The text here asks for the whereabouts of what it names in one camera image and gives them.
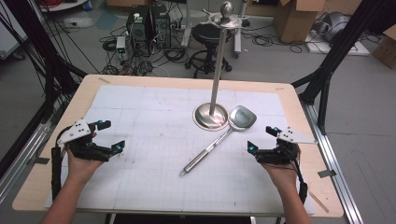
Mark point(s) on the person's left hand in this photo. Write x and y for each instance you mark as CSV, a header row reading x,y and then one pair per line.
x,y
81,170

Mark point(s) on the black computer tower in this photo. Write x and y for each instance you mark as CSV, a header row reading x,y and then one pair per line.
x,y
137,29
161,26

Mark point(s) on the white round table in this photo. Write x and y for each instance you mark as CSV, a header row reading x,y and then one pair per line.
x,y
62,5

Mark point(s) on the white metal stand leg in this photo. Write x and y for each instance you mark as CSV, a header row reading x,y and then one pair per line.
x,y
186,28
238,43

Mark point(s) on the aluminium rail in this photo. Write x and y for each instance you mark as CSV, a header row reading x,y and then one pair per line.
x,y
337,174
21,168

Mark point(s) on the large metal spoon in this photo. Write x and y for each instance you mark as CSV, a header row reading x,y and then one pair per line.
x,y
243,117

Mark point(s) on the grey tape strip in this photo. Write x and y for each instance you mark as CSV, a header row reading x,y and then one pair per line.
x,y
42,160
327,173

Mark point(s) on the thin wooden stick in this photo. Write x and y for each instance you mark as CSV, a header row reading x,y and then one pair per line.
x,y
319,202

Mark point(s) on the white grid mat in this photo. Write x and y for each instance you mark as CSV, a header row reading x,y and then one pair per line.
x,y
155,177

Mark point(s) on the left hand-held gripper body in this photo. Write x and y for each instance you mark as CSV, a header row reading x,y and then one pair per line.
x,y
76,130

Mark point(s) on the large open cardboard box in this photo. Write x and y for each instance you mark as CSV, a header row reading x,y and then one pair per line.
x,y
295,21

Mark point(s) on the stainless steel utensil rack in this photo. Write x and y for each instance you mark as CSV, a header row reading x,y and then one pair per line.
x,y
218,68

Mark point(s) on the black metal frame stand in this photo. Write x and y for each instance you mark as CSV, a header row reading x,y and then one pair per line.
x,y
46,62
336,53

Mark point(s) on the grey rounded device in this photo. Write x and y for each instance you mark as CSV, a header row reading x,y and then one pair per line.
x,y
334,25

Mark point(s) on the person's right hand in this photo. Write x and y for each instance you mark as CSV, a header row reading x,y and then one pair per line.
x,y
281,175

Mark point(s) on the small silver box green light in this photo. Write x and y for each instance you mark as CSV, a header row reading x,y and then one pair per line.
x,y
120,43

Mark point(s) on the black round stool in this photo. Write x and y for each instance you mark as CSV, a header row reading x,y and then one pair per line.
x,y
206,34

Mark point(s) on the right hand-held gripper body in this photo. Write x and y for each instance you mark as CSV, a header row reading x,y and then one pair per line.
x,y
292,137

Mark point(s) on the small cardboard box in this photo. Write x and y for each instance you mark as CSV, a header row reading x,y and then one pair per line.
x,y
386,46

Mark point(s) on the white flat board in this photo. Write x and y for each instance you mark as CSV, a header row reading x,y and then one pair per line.
x,y
358,48

